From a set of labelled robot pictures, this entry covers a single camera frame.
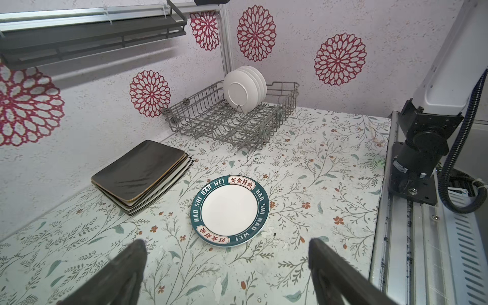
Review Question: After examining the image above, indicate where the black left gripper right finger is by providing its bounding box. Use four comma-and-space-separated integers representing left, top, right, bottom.
308, 238, 395, 305

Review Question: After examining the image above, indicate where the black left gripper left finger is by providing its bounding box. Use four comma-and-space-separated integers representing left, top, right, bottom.
60, 240, 147, 304

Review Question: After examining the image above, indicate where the black square plate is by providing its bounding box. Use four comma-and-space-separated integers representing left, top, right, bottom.
97, 155, 193, 211
91, 140, 188, 203

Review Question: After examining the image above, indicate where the white square plate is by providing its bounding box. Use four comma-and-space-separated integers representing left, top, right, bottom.
96, 156, 193, 216
114, 159, 194, 216

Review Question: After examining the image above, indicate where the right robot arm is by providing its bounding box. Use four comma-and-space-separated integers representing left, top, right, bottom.
388, 1, 487, 213

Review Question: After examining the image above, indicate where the floral table mat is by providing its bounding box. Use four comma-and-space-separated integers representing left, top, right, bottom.
1, 108, 390, 304

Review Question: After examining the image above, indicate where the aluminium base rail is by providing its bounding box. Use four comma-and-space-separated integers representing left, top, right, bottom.
369, 111, 487, 304

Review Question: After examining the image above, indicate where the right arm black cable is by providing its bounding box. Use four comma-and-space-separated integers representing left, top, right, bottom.
437, 68, 488, 214

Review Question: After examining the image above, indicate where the grey wire dish rack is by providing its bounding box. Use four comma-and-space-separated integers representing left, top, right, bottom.
162, 81, 299, 149

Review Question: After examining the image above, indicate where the grey wall shelf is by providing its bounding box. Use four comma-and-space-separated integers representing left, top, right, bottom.
1, 1, 188, 70

